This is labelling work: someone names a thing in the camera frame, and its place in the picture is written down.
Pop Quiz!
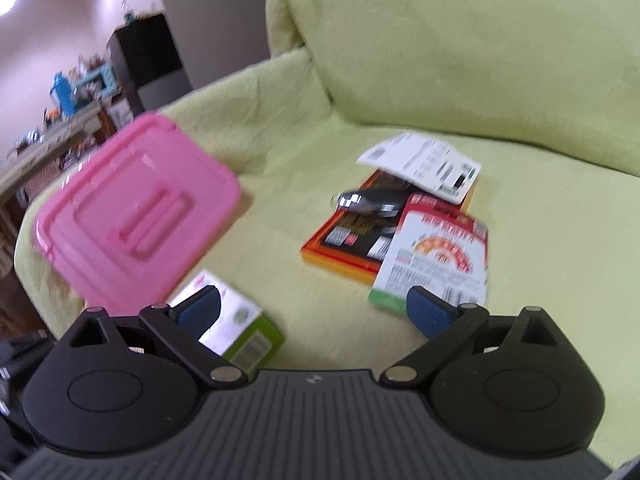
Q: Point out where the white green clover box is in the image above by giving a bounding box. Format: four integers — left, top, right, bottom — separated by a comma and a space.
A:
169, 270, 285, 376

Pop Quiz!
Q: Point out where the red white battery card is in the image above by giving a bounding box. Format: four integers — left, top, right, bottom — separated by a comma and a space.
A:
369, 193, 488, 314

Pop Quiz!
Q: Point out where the orange red box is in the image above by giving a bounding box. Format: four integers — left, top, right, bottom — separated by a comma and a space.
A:
300, 169, 478, 287

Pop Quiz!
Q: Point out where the pink plastic bin lid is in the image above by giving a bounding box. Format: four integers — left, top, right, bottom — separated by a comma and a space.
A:
34, 113, 241, 315

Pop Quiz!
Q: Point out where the white blue battery card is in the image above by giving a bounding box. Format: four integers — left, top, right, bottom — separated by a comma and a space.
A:
357, 131, 482, 205

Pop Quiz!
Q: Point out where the green covered sofa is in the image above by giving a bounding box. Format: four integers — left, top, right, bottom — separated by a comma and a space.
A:
15, 0, 639, 465

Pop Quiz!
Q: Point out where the cluttered side table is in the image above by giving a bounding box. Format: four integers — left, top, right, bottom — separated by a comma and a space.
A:
0, 54, 137, 212

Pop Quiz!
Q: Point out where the black cabinet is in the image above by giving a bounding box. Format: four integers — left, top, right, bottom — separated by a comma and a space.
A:
106, 13, 192, 117

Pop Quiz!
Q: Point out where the white refrigerator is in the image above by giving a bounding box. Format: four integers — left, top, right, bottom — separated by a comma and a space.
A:
163, 0, 269, 89

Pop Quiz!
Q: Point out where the silver metal keychain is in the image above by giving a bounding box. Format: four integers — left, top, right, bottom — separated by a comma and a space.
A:
332, 188, 409, 218

